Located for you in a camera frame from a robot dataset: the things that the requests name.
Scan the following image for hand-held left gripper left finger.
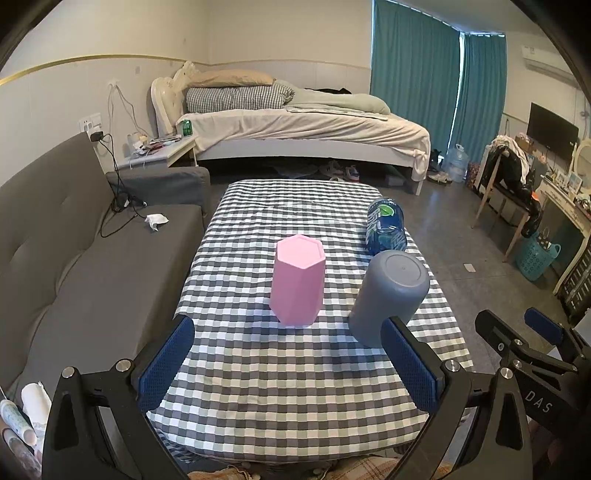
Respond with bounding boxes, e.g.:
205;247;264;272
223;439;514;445
41;315;197;480

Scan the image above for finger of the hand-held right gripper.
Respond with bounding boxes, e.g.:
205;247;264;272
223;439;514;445
475;309;575;376
524;308;591;366

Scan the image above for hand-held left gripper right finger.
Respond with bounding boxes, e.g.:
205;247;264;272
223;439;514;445
379;316;536;480

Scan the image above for pink hexagonal cup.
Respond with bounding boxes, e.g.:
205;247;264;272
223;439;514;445
270;234;326;328

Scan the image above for grey plastic cup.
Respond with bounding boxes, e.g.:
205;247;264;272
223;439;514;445
348;250;431;348

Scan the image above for blue laundry basket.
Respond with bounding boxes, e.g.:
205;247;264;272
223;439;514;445
515;229;562;282

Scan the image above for checkered tablecloth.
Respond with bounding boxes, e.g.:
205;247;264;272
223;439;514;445
147;179;476;464

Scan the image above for grey sofa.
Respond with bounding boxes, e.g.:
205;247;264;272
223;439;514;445
0;131;213;409

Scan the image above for black clothes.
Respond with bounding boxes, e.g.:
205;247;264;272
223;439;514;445
501;150;544;239

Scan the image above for blue drink bottle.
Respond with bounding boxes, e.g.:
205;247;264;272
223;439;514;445
366;197;408;257

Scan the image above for wooden chair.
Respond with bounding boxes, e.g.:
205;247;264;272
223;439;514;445
471;148;539;262

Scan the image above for white tube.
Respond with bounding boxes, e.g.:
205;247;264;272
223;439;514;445
0;399;36;445

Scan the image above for plaid cloth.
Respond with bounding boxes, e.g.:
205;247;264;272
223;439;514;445
188;455;462;480

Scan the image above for white garment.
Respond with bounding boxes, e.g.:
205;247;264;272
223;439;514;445
492;135;533;185

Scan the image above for large water jug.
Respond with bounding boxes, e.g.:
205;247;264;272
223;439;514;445
446;144;470;184

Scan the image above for black television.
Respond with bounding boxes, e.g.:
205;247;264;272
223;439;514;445
529;102;580;163

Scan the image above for shoes under bed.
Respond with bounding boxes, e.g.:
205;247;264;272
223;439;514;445
318;161;362;182

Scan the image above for white nightstand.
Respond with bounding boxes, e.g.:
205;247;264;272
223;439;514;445
115;137;198;169

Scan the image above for narrow teal curtain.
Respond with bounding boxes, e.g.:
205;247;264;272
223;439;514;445
450;32;507;162

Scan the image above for white bed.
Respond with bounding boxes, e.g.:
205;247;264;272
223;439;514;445
150;60;432;195

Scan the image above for white air conditioner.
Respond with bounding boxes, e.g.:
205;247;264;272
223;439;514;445
521;44;581;86

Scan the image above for pale green blanket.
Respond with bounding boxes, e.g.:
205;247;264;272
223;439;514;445
285;88;391;117

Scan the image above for checkered duvet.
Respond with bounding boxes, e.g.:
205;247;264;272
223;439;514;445
185;80;296;114

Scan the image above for wide teal curtain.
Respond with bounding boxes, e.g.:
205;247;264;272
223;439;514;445
370;0;462;160

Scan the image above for beige pillow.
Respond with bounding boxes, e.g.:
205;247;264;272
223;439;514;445
187;69;275;89

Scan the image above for black wire rack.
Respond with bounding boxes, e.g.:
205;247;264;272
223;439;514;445
558;256;591;326

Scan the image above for black cable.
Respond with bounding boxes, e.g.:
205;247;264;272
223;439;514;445
95;134;149;239

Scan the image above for white cable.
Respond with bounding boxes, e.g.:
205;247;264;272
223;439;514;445
108;80;141;137

